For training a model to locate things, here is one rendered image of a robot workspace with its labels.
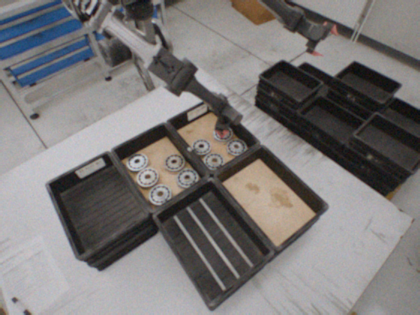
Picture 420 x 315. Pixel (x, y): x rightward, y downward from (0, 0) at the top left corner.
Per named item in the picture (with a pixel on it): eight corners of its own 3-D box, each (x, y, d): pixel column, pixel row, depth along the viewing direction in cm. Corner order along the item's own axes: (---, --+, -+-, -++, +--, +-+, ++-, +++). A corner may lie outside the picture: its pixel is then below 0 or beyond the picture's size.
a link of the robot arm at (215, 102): (178, 52, 77) (157, 83, 79) (193, 62, 75) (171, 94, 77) (221, 91, 118) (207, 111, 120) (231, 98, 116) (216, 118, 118)
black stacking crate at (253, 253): (156, 225, 114) (151, 215, 105) (211, 188, 124) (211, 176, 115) (210, 310, 96) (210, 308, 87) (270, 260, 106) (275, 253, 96)
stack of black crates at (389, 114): (354, 143, 221) (375, 115, 193) (373, 124, 232) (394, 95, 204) (401, 174, 204) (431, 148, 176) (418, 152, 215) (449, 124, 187)
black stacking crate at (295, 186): (211, 188, 124) (211, 176, 115) (259, 157, 134) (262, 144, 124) (271, 259, 106) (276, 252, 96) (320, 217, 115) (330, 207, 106)
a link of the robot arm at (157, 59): (169, 44, 68) (148, 76, 70) (199, 69, 79) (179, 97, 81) (99, -5, 91) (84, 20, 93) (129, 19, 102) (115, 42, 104)
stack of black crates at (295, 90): (250, 115, 240) (257, 75, 203) (271, 100, 251) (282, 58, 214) (285, 141, 223) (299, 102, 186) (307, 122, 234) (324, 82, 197)
